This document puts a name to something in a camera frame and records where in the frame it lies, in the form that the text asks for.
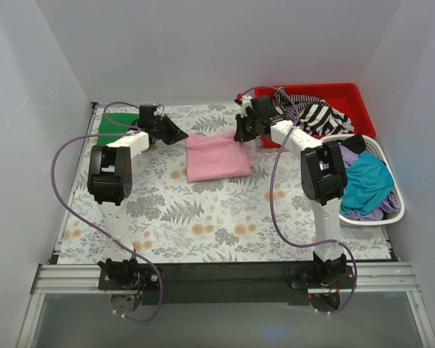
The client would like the green t-shirt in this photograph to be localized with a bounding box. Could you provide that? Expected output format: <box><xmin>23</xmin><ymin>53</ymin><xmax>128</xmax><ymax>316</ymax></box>
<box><xmin>96</xmin><ymin>112</ymin><xmax>138</xmax><ymax>145</ymax></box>

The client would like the pink t-shirt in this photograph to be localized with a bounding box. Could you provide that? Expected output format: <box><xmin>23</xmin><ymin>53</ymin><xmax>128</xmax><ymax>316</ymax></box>
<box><xmin>186</xmin><ymin>132</ymin><xmax>254</xmax><ymax>183</ymax></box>

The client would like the aluminium frame rail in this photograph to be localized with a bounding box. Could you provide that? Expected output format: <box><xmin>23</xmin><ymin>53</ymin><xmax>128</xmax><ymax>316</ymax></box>
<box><xmin>17</xmin><ymin>262</ymin><xmax>435</xmax><ymax>347</ymax></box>

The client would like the floral table mat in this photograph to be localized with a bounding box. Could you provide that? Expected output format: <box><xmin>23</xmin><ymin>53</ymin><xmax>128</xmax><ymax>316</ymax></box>
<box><xmin>57</xmin><ymin>102</ymin><xmax>392</xmax><ymax>264</ymax></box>

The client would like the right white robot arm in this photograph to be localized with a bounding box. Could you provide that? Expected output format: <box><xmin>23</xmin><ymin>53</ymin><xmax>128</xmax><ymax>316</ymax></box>
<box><xmin>234</xmin><ymin>94</ymin><xmax>347</xmax><ymax>289</ymax></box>

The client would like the black garment in basket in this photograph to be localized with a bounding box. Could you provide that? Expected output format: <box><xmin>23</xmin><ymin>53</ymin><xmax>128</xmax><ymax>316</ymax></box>
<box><xmin>341</xmin><ymin>133</ymin><xmax>366</xmax><ymax>154</ymax></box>

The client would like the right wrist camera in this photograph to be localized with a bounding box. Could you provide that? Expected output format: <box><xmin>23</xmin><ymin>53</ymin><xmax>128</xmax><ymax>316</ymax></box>
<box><xmin>234</xmin><ymin>94</ymin><xmax>253</xmax><ymax>118</ymax></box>

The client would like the teal t-shirt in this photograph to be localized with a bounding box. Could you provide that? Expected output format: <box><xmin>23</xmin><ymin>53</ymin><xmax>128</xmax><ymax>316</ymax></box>
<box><xmin>340</xmin><ymin>152</ymin><xmax>394</xmax><ymax>216</ymax></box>

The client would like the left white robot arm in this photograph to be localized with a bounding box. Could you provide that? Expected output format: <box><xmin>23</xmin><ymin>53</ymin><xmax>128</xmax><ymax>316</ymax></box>
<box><xmin>87</xmin><ymin>104</ymin><xmax>188</xmax><ymax>291</ymax></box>

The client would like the red plastic bin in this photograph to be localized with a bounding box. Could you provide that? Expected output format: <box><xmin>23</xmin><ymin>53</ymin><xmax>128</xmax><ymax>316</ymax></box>
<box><xmin>254</xmin><ymin>83</ymin><xmax>376</xmax><ymax>138</ymax></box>

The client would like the black white striped shirt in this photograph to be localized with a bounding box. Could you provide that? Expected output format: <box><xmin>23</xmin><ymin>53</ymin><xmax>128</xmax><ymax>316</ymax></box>
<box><xmin>272</xmin><ymin>86</ymin><xmax>355</xmax><ymax>136</ymax></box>

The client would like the white laundry basket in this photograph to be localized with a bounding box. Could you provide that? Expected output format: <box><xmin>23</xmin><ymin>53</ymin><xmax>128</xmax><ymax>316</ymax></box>
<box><xmin>323</xmin><ymin>134</ymin><xmax>405</xmax><ymax>226</ymax></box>

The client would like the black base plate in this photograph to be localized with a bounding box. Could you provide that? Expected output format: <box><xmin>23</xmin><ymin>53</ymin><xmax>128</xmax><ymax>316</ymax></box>
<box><xmin>98</xmin><ymin>260</ymin><xmax>354</xmax><ymax>306</ymax></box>

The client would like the lavender t-shirt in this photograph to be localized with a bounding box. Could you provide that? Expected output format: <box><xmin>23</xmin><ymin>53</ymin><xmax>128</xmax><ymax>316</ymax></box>
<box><xmin>339</xmin><ymin>144</ymin><xmax>360</xmax><ymax>170</ymax></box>

